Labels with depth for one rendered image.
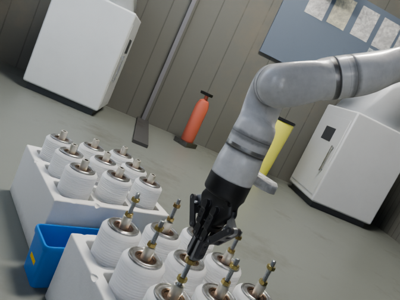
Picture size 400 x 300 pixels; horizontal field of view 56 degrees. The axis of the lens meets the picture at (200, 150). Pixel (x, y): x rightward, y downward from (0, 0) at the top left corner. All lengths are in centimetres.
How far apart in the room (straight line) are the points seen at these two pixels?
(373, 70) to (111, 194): 81
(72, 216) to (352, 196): 298
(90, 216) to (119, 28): 212
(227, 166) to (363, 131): 304
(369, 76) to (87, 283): 65
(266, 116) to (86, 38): 256
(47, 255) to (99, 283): 23
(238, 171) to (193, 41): 329
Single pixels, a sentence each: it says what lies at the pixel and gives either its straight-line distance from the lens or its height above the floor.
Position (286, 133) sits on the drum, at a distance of 355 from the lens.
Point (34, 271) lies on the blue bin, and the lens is 105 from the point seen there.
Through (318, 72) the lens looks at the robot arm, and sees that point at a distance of 61.
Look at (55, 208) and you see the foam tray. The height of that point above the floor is 15.
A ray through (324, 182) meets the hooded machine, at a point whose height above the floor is 26.
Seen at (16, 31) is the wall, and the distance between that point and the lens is 401.
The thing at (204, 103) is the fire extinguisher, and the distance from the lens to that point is 352.
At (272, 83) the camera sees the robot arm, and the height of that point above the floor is 67.
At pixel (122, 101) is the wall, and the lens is 386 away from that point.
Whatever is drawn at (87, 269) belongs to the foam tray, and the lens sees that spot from 86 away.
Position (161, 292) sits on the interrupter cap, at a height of 25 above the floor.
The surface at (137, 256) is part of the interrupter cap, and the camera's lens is 80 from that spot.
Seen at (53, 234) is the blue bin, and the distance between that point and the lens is 110.
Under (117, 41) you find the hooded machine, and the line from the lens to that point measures 307.
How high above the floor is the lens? 63
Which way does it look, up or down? 10 degrees down
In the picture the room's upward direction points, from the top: 25 degrees clockwise
